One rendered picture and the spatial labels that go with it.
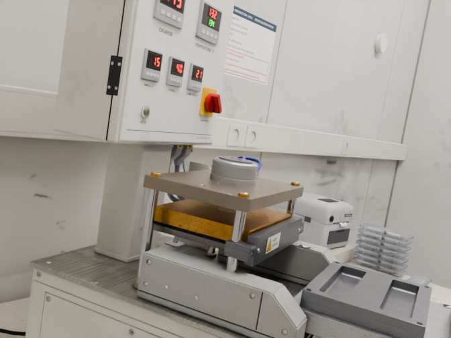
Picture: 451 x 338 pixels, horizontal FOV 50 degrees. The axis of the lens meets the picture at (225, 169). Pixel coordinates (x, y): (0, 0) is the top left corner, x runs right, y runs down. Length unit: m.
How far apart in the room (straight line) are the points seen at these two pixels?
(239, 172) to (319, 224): 1.00
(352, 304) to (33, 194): 0.74
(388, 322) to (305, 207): 1.14
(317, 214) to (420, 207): 1.57
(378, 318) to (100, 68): 0.54
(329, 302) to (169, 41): 0.48
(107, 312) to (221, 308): 0.19
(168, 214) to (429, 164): 2.61
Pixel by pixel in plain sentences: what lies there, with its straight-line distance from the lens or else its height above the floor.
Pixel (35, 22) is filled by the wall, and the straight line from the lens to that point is 1.12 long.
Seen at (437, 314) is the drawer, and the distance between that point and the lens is 0.85.
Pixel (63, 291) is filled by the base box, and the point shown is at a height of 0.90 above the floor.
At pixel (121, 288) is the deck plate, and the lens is 0.79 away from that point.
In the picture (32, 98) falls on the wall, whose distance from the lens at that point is 1.06.
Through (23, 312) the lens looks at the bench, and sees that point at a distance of 1.14.
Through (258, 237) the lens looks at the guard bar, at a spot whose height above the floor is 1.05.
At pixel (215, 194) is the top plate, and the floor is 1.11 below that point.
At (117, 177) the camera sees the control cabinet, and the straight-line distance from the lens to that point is 0.90.
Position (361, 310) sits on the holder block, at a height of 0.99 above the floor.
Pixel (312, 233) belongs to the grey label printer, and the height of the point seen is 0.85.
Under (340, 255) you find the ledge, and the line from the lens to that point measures 1.83.
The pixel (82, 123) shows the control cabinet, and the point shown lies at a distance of 0.80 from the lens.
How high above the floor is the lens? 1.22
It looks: 6 degrees down
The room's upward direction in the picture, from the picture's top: 9 degrees clockwise
